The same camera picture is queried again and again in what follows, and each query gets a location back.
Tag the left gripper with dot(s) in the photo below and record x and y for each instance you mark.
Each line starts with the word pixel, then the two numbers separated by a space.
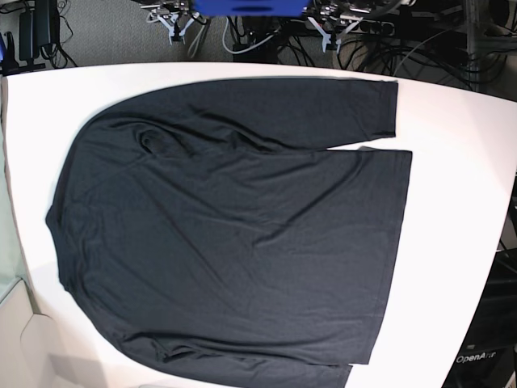
pixel 332 18

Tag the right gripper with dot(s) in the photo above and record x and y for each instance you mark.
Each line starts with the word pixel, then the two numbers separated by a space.
pixel 174 20

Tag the black long-sleeve T-shirt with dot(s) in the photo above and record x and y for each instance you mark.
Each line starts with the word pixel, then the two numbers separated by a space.
pixel 238 231

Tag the black power strip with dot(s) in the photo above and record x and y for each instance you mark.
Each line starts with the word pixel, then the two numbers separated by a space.
pixel 375 28

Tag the black stand left background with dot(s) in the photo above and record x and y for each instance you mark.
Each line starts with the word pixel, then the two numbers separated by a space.
pixel 38 32

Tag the black OpenArm case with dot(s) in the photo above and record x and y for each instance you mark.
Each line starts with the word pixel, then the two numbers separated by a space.
pixel 487 356

